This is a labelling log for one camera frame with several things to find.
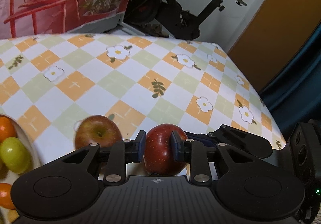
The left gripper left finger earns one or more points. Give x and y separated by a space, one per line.
119 155

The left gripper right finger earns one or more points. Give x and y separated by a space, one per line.
194 153

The checkered floral tablecloth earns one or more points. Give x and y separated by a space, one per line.
51 83

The bright red apple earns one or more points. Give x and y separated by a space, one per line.
158 156

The orange wooden door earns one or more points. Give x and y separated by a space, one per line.
278 30

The dark red apple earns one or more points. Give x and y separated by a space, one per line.
97 129

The orange tangerine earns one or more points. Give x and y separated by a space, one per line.
6 128
5 197

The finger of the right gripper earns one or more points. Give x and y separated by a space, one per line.
207 140

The green apple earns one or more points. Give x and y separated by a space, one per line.
15 156

